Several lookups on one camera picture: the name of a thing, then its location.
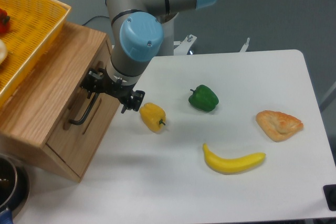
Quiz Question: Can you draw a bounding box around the black cable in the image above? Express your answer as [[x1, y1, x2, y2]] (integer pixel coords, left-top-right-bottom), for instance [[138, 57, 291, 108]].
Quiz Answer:
[[82, 15, 111, 26]]

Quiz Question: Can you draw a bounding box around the black corner device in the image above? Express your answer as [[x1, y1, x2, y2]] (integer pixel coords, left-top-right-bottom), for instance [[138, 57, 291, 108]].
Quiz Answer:
[[323, 184, 336, 211]]

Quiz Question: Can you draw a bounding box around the yellow bell pepper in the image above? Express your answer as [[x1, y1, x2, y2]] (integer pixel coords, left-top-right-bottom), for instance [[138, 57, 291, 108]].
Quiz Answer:
[[139, 103, 166, 133]]

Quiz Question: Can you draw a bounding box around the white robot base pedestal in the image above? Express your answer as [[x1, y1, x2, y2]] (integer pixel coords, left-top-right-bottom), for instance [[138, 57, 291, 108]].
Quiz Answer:
[[157, 13, 179, 56]]

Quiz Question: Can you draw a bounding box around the yellow plastic basket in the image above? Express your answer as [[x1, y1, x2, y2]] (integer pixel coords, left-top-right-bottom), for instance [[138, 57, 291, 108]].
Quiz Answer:
[[1, 0, 71, 104]]

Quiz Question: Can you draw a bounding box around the baked pastry slice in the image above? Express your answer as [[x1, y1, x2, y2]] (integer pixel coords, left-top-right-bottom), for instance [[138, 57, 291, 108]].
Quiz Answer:
[[256, 110, 304, 142]]

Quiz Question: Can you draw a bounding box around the yellow banana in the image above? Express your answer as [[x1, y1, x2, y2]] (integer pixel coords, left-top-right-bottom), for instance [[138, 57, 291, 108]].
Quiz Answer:
[[202, 143, 266, 174]]

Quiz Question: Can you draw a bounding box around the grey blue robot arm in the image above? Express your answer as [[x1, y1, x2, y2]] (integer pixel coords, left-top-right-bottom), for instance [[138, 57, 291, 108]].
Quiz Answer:
[[82, 0, 217, 111]]

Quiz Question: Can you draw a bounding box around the black drawer handle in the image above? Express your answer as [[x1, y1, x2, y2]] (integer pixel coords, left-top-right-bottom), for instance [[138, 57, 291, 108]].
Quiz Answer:
[[68, 93, 100, 125]]

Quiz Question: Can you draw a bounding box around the wooden top drawer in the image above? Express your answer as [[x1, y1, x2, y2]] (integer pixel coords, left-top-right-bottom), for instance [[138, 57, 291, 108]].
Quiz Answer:
[[44, 39, 119, 182]]

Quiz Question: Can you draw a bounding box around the wooden drawer cabinet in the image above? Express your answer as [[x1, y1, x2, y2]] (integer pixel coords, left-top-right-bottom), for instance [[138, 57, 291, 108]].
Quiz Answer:
[[1, 23, 111, 171]]

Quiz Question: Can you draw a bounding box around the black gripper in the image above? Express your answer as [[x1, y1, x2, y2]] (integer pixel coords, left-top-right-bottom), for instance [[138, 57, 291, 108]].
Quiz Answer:
[[80, 68, 145, 113]]

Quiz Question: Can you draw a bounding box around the green bell pepper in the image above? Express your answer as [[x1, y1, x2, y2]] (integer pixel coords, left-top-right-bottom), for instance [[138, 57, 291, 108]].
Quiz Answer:
[[188, 84, 219, 112]]

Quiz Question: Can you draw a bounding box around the white round food item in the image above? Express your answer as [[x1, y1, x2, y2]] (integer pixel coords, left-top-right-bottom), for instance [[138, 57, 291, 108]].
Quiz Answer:
[[0, 40, 8, 63]]

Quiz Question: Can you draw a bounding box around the dark metal pot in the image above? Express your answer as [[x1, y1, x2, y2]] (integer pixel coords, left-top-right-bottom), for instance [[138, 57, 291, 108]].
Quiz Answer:
[[1, 155, 30, 223]]

